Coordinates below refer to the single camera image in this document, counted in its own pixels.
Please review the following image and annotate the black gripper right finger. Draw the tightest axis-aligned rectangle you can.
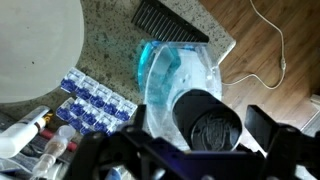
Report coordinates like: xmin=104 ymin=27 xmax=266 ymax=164
xmin=244 ymin=104 xmax=280 ymax=154

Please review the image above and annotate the white cable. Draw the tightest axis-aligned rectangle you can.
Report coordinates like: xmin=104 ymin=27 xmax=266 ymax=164
xmin=221 ymin=0 xmax=288 ymax=90

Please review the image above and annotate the small clear bottle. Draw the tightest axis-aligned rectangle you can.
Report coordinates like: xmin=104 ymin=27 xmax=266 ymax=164
xmin=31 ymin=124 xmax=77 ymax=178

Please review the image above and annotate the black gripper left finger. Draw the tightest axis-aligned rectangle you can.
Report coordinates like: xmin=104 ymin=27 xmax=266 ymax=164
xmin=134 ymin=103 xmax=148 ymax=132

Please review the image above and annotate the black comb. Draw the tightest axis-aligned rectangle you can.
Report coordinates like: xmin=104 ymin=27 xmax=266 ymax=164
xmin=130 ymin=0 xmax=210 ymax=44

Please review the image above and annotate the white oval sink basin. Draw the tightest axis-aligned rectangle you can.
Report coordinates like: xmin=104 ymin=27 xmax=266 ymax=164
xmin=0 ymin=0 xmax=85 ymax=104

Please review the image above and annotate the white toiletry tube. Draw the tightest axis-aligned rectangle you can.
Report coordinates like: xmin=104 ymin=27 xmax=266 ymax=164
xmin=0 ymin=105 xmax=54 ymax=159

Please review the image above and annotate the red stick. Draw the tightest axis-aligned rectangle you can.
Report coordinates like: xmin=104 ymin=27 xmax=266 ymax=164
xmin=39 ymin=129 xmax=80 ymax=152

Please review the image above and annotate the blue mouthwash bottle black cap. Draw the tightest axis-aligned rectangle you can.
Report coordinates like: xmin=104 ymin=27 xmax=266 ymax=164
xmin=136 ymin=39 xmax=243 ymax=153

